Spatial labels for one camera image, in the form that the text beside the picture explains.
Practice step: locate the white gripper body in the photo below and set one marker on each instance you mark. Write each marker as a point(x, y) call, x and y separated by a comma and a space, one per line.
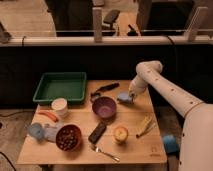
point(137, 86)

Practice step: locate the blue sponge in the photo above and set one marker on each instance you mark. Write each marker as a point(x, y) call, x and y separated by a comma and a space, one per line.
point(124, 97)

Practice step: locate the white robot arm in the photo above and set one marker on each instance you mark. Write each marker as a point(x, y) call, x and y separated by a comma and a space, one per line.
point(196, 151)

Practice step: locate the green plastic tray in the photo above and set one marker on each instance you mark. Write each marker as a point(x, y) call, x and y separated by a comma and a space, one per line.
point(68, 85)

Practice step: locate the purple bowl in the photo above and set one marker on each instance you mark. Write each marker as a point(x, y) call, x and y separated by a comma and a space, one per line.
point(104, 107)

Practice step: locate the yellow banana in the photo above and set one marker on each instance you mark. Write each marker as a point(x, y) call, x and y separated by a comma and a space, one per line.
point(145, 126)

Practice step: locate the wooden table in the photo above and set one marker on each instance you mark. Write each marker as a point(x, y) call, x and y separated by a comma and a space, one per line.
point(147, 149)

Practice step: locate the yellow apple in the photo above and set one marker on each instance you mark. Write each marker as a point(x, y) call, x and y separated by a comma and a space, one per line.
point(120, 134)

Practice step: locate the black rectangular block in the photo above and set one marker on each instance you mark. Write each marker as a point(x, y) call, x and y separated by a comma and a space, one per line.
point(97, 133)

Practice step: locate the blue cylinder on floor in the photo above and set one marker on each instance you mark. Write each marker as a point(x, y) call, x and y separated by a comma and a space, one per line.
point(170, 144)

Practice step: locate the black office chair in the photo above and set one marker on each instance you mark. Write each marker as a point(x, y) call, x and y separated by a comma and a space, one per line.
point(110, 19)

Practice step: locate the silver fork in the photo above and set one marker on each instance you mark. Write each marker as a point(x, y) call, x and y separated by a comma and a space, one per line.
point(98, 150)

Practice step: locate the white cup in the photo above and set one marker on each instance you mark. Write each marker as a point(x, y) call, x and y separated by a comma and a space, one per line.
point(59, 105)

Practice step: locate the red bowl with beans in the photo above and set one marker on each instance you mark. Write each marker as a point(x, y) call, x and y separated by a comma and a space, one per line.
point(68, 137)

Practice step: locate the orange carrot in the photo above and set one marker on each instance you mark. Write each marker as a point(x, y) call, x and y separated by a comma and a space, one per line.
point(49, 115)

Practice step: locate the white horizontal rail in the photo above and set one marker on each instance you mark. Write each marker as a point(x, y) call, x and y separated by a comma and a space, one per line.
point(106, 41)

